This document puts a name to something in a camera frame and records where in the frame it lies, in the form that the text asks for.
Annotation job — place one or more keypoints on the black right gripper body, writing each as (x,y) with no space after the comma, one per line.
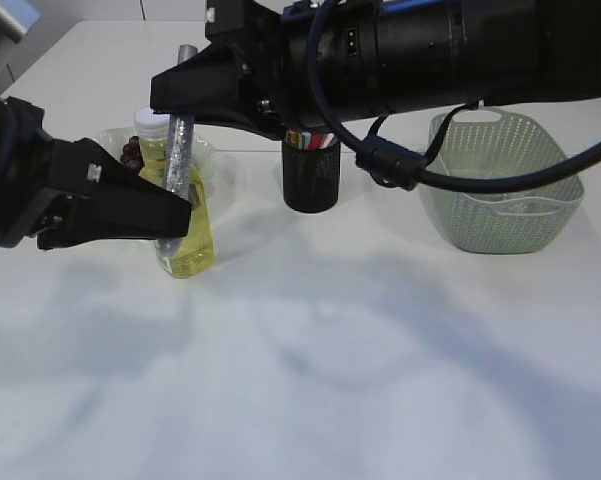
(273,46)

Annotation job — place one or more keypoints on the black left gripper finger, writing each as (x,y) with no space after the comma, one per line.
(97,198)

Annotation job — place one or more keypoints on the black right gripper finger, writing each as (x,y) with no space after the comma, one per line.
(217,89)

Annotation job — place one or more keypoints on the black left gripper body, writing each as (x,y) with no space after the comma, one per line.
(25,150)

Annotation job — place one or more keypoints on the purple artificial grape bunch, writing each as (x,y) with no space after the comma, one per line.
(131,155)

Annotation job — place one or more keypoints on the silver glitter pen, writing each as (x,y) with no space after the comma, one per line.
(178,162)

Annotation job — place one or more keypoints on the yellow tea bottle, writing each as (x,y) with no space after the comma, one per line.
(196,253)

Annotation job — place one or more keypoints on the pink scissors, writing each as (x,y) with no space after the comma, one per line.
(326,140)

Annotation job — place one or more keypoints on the gold glitter pen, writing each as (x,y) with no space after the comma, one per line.
(294,138)

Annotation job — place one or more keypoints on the blue scissors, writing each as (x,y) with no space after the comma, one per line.
(306,136)

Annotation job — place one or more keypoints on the red glitter pen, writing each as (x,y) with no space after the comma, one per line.
(316,141)

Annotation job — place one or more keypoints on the clear plastic sheet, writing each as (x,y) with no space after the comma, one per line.
(503,198)

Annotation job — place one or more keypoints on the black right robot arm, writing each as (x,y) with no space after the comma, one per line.
(443,53)

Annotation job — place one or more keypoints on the green wavy glass plate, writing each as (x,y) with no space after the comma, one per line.
(203,155)

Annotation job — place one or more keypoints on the black mesh pen holder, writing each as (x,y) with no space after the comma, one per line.
(311,178)

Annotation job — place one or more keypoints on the green plastic woven basket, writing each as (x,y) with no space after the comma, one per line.
(488,144)

